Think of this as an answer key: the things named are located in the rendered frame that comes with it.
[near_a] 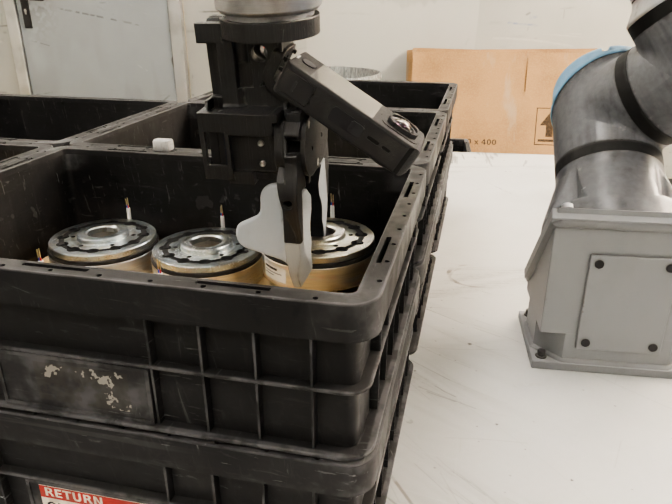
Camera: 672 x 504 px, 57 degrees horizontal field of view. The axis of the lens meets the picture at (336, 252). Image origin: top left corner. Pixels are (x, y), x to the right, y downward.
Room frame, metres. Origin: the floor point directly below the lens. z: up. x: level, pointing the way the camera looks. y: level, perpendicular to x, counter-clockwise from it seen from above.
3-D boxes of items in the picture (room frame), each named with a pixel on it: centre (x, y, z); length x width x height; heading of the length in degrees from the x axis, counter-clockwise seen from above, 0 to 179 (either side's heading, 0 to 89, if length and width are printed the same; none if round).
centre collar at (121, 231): (0.57, 0.23, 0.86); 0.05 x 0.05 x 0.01
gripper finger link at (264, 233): (0.47, 0.05, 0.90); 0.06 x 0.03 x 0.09; 77
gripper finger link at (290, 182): (0.46, 0.03, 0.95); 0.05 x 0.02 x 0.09; 167
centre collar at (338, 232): (0.52, 0.02, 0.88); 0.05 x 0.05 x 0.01
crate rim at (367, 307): (0.48, 0.14, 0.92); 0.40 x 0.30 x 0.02; 77
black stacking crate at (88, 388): (0.48, 0.14, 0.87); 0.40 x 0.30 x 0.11; 77
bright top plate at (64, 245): (0.57, 0.23, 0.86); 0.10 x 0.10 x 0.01
